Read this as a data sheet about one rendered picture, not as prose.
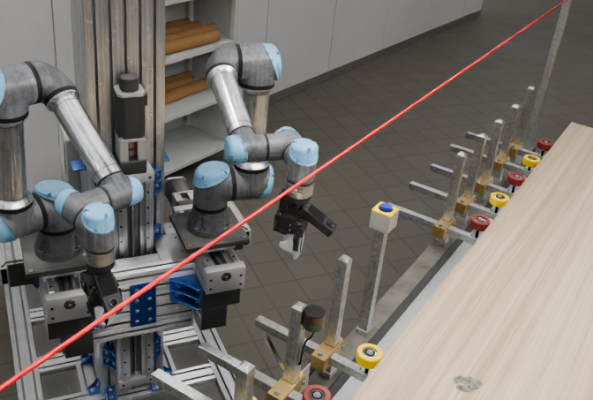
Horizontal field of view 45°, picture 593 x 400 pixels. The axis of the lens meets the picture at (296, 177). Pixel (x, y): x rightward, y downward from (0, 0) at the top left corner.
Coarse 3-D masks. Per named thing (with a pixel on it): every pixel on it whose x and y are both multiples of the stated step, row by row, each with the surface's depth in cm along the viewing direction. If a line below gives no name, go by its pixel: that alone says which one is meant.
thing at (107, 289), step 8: (96, 280) 177; (104, 280) 178; (112, 280) 178; (96, 288) 177; (104, 288) 176; (112, 288) 177; (104, 296) 175; (112, 296) 176; (120, 296) 177; (104, 304) 174; (112, 304) 175
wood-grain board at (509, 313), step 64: (576, 128) 392; (576, 192) 324; (512, 256) 273; (576, 256) 277; (448, 320) 235; (512, 320) 238; (576, 320) 242; (384, 384) 207; (448, 384) 209; (512, 384) 212; (576, 384) 214
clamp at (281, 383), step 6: (300, 372) 212; (282, 378) 209; (300, 378) 210; (276, 384) 207; (282, 384) 207; (288, 384) 207; (294, 384) 207; (300, 384) 211; (270, 390) 204; (282, 390) 205; (288, 390) 205; (270, 396) 203; (276, 396) 202; (282, 396) 203
